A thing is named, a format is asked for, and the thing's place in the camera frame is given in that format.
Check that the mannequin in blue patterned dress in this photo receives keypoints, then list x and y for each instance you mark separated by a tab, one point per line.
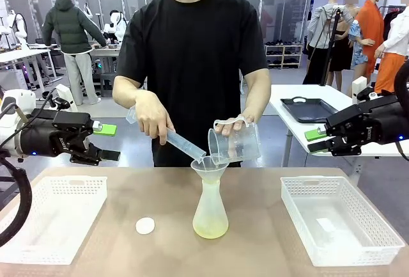
357	50

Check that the mannequin in grey hoodie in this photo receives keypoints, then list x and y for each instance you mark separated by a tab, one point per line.
319	27

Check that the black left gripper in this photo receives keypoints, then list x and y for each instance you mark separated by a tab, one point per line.
48	139

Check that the person's right forearm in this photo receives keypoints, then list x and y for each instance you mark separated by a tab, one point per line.
126	90

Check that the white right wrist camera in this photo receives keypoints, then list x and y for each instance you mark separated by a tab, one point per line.
358	90

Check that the person's right hand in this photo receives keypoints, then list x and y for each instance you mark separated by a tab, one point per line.
153	114

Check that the mannequin in orange dress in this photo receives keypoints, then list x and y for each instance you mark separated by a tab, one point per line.
372	24

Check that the person's left hand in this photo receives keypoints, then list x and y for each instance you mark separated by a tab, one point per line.
239	123

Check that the translucent plastic funnel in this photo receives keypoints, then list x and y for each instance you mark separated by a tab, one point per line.
207	169

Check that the grey plastic stool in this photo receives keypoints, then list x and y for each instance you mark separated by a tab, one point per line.
107	82

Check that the grey robot workbench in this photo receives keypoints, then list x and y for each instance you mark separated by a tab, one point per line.
105	51

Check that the white perforated plastic basket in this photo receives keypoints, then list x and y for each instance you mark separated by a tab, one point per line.
351	254
54	251

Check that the clear plastic graduated cylinder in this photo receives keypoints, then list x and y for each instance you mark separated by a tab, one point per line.
185	144

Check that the translucent plastic conical flask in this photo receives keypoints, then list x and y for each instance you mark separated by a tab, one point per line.
211	213

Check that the clear plastic beaker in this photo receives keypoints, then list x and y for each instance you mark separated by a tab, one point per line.
236	146

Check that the wooden shoe rack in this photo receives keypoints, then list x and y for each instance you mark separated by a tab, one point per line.
284	56

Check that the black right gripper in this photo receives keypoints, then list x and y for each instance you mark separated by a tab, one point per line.
383	120

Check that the mannequin in black dress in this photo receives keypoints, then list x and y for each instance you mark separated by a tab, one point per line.
340	53

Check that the black camera tripod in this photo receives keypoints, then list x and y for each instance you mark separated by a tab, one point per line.
332	34

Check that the mannequin in orange trousers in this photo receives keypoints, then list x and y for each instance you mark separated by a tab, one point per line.
388	75

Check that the person in black t-shirt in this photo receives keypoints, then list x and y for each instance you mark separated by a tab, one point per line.
191	50

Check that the white foam stopper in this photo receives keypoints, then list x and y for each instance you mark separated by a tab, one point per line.
145	226

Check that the person in green puffer jacket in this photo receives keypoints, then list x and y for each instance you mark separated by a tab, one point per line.
70	30

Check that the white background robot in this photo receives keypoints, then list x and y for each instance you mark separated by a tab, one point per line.
20	30
118	24

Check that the long white desk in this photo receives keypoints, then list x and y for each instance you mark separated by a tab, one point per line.
19	54

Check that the person's left forearm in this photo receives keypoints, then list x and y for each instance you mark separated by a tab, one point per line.
257	94

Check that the black plastic tray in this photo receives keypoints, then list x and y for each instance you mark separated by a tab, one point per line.
310	110

